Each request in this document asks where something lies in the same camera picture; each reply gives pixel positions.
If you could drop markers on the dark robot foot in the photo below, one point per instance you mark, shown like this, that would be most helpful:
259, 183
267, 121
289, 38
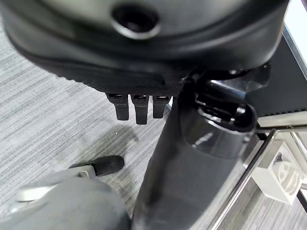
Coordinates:
109, 164

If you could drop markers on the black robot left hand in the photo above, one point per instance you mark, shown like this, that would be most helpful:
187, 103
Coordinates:
144, 48

